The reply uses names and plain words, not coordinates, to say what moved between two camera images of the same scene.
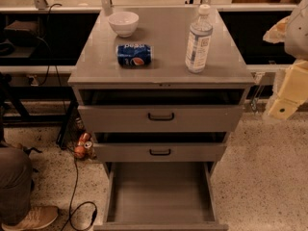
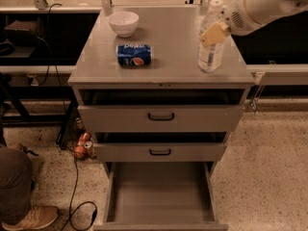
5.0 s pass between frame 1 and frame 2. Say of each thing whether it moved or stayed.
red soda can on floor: stayed
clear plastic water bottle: moved
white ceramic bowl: stayed
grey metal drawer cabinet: stayed
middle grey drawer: stayed
